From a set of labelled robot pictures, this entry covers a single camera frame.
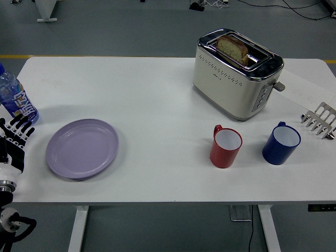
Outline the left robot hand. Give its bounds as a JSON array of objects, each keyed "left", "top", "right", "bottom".
[{"left": 0, "top": 115, "right": 36, "bottom": 182}]

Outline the purple plate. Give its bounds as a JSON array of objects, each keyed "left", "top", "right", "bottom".
[{"left": 45, "top": 118, "right": 120, "bottom": 180}]

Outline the grey floor plate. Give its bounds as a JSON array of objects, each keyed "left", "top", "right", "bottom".
[{"left": 227, "top": 205, "right": 253, "bottom": 222}]

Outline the blue drink bottle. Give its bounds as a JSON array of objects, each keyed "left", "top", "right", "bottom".
[{"left": 0, "top": 62, "right": 40, "bottom": 124}]

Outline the white table leg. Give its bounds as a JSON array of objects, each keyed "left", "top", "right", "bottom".
[
  {"left": 256, "top": 204, "right": 281, "bottom": 252},
  {"left": 67, "top": 205, "right": 89, "bottom": 252}
]

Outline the white stand base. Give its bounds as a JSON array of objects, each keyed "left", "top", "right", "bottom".
[{"left": 36, "top": 0, "right": 67, "bottom": 23}]

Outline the red enamel mug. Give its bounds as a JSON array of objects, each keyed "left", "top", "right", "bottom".
[{"left": 209, "top": 124, "right": 243, "bottom": 169}]

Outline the cream steel toaster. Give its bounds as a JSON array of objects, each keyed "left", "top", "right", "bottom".
[{"left": 193, "top": 28, "right": 286, "bottom": 122}]

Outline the black floor device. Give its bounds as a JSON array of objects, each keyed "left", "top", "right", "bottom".
[{"left": 188, "top": 2, "right": 205, "bottom": 12}]

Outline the toasted bread slice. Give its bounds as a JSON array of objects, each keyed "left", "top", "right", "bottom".
[{"left": 216, "top": 35, "right": 249, "bottom": 66}]

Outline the blue enamel mug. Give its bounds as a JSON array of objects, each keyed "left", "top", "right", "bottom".
[{"left": 262, "top": 121, "right": 301, "bottom": 166}]

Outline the white paper sheet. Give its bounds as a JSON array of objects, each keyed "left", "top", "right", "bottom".
[{"left": 272, "top": 68, "right": 334, "bottom": 111}]

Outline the steel toast rack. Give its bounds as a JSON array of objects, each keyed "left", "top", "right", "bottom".
[{"left": 299, "top": 101, "right": 336, "bottom": 140}]

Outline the black table control panel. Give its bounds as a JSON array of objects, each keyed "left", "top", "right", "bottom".
[{"left": 308, "top": 204, "right": 336, "bottom": 212}]

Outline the white floor cable bundle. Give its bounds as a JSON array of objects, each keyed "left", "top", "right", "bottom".
[{"left": 204, "top": 0, "right": 229, "bottom": 8}]

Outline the long black floor cable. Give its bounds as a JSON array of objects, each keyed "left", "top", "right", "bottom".
[{"left": 237, "top": 0, "right": 336, "bottom": 21}]

